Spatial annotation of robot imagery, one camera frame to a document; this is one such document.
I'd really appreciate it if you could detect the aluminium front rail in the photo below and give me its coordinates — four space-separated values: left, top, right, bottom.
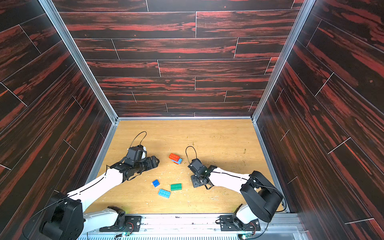
80 214 310 240

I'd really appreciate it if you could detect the small blue lego left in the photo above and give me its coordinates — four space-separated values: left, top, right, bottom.
152 180 160 188

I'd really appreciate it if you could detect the right camera cable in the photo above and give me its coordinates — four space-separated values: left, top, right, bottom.
185 145 198 164

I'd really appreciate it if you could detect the light blue long lego brick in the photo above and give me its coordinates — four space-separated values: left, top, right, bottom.
172 159 182 165

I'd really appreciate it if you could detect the red long lego brick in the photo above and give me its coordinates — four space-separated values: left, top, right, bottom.
169 154 180 162

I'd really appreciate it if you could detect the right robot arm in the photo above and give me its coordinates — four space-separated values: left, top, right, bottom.
188 159 284 231

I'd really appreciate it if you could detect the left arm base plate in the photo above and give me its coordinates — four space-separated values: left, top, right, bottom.
99 215 142 233

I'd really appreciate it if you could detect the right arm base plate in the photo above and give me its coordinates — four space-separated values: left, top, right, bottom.
215 215 261 232

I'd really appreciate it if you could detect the left camera cable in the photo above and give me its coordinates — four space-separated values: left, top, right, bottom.
128 131 148 148

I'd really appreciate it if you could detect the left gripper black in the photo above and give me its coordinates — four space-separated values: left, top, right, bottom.
133 155 161 174

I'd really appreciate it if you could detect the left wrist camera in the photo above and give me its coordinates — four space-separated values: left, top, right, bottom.
137 145 147 159

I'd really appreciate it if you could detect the camera cable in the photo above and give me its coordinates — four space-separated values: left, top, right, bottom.
128 131 148 148
185 145 198 164

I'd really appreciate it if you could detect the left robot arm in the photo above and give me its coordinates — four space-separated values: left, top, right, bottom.
39 145 160 240

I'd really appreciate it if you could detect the green long lego brick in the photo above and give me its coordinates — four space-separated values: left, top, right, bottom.
171 184 182 191

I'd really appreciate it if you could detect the light blue lego front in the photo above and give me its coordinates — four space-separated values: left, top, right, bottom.
158 189 171 199

